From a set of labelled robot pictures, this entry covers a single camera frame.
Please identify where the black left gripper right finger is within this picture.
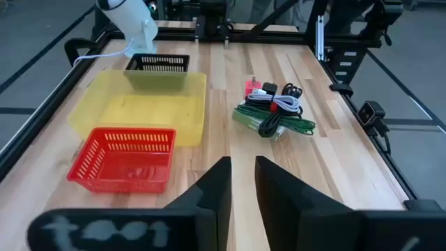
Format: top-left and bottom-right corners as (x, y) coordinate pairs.
(254, 155), (363, 251)

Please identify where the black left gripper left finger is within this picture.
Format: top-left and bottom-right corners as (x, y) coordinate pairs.
(165, 156), (233, 251)

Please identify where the white green card reader box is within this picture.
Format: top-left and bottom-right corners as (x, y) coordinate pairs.
(231, 101), (287, 139)
(240, 121), (287, 142)

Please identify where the pink wall charger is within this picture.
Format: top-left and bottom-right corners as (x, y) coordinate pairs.
(245, 76), (263, 98)

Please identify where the green cable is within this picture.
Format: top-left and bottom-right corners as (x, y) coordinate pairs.
(233, 104), (316, 136)

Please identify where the black wall charger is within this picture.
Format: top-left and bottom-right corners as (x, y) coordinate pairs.
(261, 82), (279, 96)

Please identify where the yellow translucent plastic bin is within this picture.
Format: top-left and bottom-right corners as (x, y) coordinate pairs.
(67, 68), (208, 147)

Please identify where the black slotted plastic basket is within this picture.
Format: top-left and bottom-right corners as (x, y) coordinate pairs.
(124, 53), (191, 75)

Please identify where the red slotted plastic basket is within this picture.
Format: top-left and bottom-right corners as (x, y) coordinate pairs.
(66, 127), (177, 195)

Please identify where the black lamp clamp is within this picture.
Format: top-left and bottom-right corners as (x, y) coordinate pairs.
(64, 37), (102, 67)

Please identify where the white lamp cable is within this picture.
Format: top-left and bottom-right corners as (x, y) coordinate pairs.
(72, 38), (135, 68)

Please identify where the black webcam cable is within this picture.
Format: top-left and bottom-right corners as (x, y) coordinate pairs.
(378, 120), (393, 156)

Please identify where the black webcam on mount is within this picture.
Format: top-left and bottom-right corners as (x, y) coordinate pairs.
(355, 100), (390, 137)

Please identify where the black frame bracket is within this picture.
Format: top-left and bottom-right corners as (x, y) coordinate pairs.
(329, 82), (355, 98)
(403, 198), (446, 213)

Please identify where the black aluminium table frame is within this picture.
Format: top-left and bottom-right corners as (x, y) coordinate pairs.
(0, 0), (446, 213)

